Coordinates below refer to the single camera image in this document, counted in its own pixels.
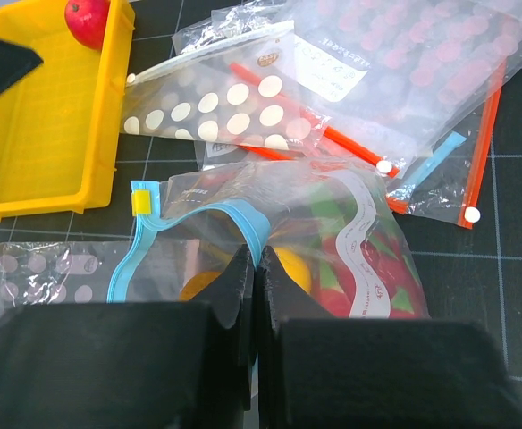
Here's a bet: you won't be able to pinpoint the red dragon fruit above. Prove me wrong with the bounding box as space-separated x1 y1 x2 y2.
278 185 429 319

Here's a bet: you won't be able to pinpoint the black grid mat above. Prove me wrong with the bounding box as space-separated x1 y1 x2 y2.
0 1 522 402

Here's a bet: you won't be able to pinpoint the blue zipper clear bag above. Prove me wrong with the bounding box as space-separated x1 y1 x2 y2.
106 160 432 321

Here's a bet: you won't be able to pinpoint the white polka dot bag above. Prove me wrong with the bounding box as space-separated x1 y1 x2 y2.
120 21 328 153

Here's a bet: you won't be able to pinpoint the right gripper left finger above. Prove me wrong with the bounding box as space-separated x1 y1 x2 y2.
0 247 255 428

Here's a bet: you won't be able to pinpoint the orange zipper clear bag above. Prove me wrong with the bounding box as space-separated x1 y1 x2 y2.
387 63 506 229

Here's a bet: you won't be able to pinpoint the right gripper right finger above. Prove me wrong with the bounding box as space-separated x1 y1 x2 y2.
258 248 522 428

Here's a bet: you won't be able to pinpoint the red apple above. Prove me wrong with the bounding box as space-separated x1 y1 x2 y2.
64 0 110 51

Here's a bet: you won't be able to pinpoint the yellow lemon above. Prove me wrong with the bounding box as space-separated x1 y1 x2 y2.
179 248 312 301

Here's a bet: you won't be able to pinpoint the yellow plastic bin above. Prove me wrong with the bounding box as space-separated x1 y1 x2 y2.
0 1 135 221

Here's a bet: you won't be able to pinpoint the red dotted clear bag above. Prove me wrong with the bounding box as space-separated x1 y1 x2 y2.
173 1 522 169

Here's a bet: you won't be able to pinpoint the pink zipper polka dot bag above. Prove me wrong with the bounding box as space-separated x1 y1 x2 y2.
0 239 208 309

